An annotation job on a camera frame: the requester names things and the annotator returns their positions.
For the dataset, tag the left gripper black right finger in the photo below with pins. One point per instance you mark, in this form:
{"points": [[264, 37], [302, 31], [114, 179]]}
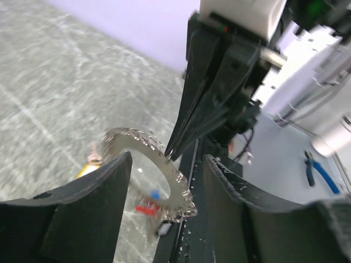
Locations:
{"points": [[251, 225]]}

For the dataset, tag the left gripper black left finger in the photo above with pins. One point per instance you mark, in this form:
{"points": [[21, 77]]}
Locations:
{"points": [[77, 222]]}

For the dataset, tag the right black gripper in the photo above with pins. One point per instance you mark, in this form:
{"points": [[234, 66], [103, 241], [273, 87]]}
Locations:
{"points": [[225, 67]]}

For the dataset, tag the yellow tag key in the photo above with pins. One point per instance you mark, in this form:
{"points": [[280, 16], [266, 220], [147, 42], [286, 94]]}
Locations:
{"points": [[94, 161]]}

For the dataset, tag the red tag key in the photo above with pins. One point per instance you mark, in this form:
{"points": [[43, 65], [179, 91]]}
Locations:
{"points": [[148, 208]]}

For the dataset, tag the blue tag key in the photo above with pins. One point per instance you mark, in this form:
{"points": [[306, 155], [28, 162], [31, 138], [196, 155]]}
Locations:
{"points": [[155, 194]]}

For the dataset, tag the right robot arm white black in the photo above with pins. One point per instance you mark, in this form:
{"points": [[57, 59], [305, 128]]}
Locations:
{"points": [[307, 15]]}

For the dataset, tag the blue handled pliers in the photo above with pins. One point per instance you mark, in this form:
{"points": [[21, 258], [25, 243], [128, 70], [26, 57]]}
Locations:
{"points": [[311, 164]]}

